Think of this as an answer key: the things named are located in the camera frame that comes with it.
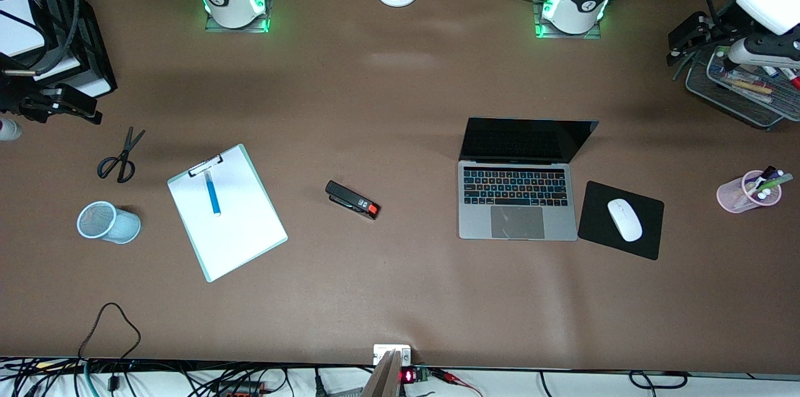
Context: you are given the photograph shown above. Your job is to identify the silver laptop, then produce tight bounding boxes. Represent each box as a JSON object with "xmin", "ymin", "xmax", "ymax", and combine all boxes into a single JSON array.
[{"xmin": 458, "ymin": 117, "xmax": 599, "ymax": 241}]

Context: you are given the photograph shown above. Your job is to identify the black capped marker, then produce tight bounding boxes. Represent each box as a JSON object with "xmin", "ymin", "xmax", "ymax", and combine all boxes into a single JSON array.
[{"xmin": 750, "ymin": 166, "xmax": 778, "ymax": 190}]

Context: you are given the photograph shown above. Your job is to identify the green marker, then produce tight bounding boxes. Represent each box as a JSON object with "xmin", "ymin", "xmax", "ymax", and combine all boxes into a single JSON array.
[{"xmin": 757, "ymin": 173, "xmax": 794, "ymax": 193}]

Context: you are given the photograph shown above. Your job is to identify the black stacked document tray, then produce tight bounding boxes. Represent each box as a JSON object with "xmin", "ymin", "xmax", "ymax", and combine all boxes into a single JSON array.
[{"xmin": 0, "ymin": 0, "xmax": 118, "ymax": 99}]

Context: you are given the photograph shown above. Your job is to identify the black scissors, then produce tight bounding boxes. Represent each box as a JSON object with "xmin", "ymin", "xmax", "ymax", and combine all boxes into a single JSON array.
[{"xmin": 97, "ymin": 127, "xmax": 146, "ymax": 184}]

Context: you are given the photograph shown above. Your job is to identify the coloured pencil pack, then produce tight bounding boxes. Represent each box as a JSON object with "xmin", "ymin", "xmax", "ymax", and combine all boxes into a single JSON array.
[{"xmin": 717, "ymin": 69, "xmax": 777, "ymax": 105}]

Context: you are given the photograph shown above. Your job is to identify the white paper stack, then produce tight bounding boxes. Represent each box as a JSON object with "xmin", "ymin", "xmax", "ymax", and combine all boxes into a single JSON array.
[{"xmin": 0, "ymin": 0, "xmax": 48, "ymax": 59}]

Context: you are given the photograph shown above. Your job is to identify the black mesh desk organizer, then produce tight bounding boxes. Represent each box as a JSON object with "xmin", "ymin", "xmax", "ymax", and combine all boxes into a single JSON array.
[{"xmin": 686, "ymin": 47, "xmax": 800, "ymax": 130}]

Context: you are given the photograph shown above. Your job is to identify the blue mesh pen cup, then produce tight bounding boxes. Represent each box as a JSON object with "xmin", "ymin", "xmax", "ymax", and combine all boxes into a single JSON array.
[{"xmin": 77, "ymin": 201, "xmax": 142, "ymax": 245}]

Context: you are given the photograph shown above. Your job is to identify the pink mesh pen cup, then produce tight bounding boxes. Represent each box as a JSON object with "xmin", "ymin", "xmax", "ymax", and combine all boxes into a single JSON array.
[{"xmin": 716, "ymin": 170, "xmax": 783, "ymax": 214}]

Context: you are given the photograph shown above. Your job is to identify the white computer mouse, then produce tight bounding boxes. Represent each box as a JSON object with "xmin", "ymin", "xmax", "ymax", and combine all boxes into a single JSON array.
[{"xmin": 607, "ymin": 198, "xmax": 644, "ymax": 243}]

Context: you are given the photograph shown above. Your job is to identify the light green clipboard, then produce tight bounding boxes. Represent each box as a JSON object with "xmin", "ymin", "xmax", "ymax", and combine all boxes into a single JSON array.
[{"xmin": 167, "ymin": 144, "xmax": 289, "ymax": 283}]

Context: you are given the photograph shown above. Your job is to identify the white clipped paper sheet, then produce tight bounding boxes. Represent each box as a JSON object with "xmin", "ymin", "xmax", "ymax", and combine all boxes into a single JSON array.
[{"xmin": 169, "ymin": 148, "xmax": 286, "ymax": 281}]

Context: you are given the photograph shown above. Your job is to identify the black mouse pad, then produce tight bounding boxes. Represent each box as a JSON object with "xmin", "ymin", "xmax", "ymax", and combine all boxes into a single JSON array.
[{"xmin": 577, "ymin": 181, "xmax": 664, "ymax": 261}]

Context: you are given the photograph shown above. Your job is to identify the black stapler with red tip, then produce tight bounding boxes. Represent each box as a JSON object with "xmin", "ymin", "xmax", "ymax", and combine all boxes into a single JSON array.
[{"xmin": 325, "ymin": 180, "xmax": 381, "ymax": 221}]

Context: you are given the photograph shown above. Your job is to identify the small white box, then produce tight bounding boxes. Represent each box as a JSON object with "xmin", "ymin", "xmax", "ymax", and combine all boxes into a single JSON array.
[{"xmin": 373, "ymin": 344, "xmax": 412, "ymax": 366}]

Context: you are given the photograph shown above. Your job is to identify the wooden stand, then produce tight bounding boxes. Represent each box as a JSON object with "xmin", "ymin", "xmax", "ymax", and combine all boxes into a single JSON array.
[{"xmin": 361, "ymin": 349, "xmax": 404, "ymax": 397}]

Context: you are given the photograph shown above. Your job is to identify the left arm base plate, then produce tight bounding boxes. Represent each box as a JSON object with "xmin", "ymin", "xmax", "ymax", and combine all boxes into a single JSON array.
[{"xmin": 534, "ymin": 0, "xmax": 603, "ymax": 40}]

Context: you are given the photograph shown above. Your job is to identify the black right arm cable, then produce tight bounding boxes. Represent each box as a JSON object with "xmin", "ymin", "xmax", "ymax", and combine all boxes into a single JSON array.
[{"xmin": 34, "ymin": 0, "xmax": 81, "ymax": 76}]

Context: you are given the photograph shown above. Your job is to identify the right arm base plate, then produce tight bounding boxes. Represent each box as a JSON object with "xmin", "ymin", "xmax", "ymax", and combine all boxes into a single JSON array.
[{"xmin": 205, "ymin": 0, "xmax": 271, "ymax": 34}]

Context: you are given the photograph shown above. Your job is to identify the thin black looped cable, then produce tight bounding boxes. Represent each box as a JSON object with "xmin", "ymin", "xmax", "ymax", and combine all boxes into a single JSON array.
[{"xmin": 78, "ymin": 302, "xmax": 142, "ymax": 365}]

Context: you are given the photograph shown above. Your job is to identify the black cable tangle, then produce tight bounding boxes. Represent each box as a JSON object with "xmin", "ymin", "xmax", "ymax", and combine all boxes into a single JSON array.
[{"xmin": 0, "ymin": 356, "xmax": 313, "ymax": 397}]

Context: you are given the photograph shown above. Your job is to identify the red cable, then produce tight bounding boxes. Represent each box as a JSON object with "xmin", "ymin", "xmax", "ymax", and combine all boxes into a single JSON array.
[{"xmin": 431, "ymin": 369, "xmax": 483, "ymax": 397}]

